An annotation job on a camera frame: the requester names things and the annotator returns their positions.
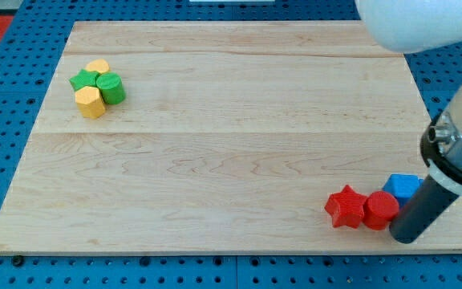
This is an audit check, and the red star block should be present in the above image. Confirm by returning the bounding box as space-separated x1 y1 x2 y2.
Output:
324 185 367 229

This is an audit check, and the green star block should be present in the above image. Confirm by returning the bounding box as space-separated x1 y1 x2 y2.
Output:
69 69 99 92

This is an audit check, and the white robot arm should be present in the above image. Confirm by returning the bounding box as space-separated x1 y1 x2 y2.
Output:
355 0 462 243

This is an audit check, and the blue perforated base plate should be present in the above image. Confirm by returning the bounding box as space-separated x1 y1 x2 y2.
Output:
0 0 462 288

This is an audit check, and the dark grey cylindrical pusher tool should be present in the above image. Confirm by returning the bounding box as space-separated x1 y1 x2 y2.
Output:
389 175 459 244

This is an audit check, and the blue cube block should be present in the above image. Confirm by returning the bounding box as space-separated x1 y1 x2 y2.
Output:
383 174 423 209

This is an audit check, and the yellow hexagon block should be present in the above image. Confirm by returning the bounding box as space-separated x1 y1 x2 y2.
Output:
75 86 106 119

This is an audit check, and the yellow heart block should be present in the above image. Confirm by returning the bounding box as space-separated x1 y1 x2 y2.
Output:
84 59 111 74

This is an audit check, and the green cylinder block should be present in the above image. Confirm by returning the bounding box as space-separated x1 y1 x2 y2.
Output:
96 72 126 105

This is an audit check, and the light wooden board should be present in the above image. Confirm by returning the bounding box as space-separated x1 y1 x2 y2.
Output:
0 21 462 256

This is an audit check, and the red cylinder block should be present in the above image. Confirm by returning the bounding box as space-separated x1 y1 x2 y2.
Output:
363 191 399 230

